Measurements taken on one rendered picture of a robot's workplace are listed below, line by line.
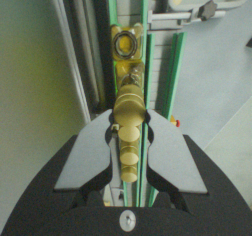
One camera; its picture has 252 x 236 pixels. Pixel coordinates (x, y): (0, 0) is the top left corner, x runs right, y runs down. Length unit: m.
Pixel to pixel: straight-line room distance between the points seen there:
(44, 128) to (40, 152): 0.03
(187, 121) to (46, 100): 0.67
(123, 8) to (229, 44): 0.44
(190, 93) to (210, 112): 0.17
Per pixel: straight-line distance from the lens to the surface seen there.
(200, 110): 0.73
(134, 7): 0.42
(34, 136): 0.21
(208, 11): 0.32
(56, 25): 0.28
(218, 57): 0.66
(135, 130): 0.18
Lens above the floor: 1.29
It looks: 59 degrees down
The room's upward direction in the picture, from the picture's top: 176 degrees counter-clockwise
